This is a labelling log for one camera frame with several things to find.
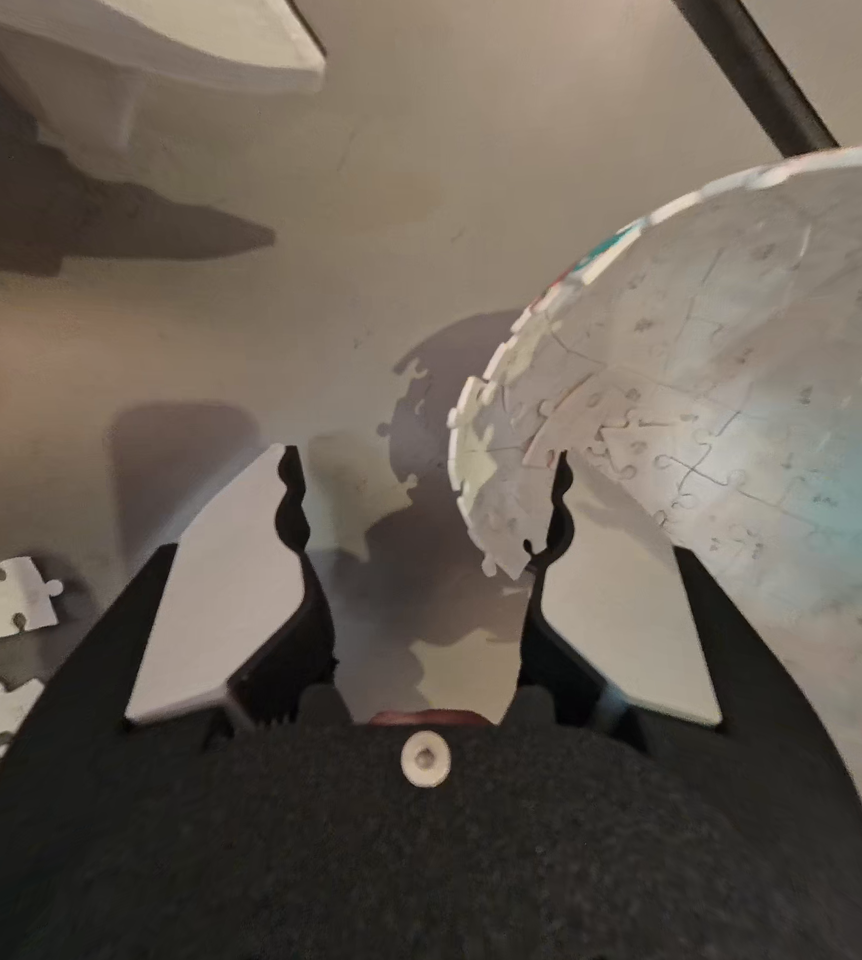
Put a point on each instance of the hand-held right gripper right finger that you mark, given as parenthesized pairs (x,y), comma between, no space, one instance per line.
(633,630)

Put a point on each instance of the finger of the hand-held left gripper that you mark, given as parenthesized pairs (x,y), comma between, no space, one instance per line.
(146,38)

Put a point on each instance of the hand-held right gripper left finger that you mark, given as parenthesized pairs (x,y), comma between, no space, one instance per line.
(206,615)

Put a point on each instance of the colourful puzzle ball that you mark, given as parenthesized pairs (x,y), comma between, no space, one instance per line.
(731,375)

